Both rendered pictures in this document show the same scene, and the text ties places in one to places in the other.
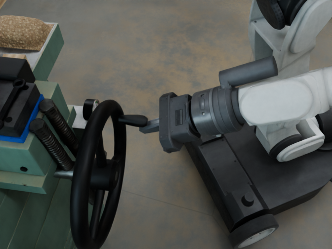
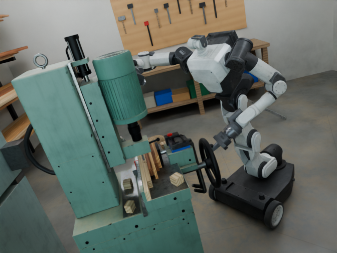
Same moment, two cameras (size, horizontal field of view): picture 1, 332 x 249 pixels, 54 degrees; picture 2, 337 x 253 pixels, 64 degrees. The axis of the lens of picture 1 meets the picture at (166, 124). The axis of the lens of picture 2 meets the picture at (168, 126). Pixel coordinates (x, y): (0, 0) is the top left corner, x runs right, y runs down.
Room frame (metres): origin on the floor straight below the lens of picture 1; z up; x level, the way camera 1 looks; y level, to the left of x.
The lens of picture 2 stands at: (-0.91, 0.58, 1.64)
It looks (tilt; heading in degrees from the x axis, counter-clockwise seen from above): 23 degrees down; 346
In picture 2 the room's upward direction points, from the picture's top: 14 degrees counter-clockwise
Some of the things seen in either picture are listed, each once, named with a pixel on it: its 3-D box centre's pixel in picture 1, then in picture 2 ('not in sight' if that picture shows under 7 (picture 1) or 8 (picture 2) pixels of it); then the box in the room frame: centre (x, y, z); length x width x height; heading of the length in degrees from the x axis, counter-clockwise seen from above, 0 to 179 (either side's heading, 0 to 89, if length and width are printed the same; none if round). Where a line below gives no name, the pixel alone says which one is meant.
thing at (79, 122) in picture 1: (72, 123); not in sight; (0.57, 0.28, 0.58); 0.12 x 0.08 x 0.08; 82
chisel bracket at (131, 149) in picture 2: not in sight; (136, 148); (0.34, 0.48, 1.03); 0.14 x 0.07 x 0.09; 82
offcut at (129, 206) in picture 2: not in sight; (130, 206); (0.18, 0.60, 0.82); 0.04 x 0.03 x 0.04; 144
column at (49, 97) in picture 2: not in sight; (74, 141); (0.37, 0.75, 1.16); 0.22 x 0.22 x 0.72; 82
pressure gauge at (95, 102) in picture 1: (90, 111); not in sight; (0.56, 0.21, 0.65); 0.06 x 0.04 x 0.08; 172
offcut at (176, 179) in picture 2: not in sight; (176, 179); (0.11, 0.36, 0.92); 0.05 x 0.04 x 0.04; 108
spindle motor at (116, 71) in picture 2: not in sight; (121, 87); (0.33, 0.46, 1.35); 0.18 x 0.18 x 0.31
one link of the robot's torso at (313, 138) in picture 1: (287, 132); (260, 165); (0.74, -0.50, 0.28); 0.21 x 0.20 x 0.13; 112
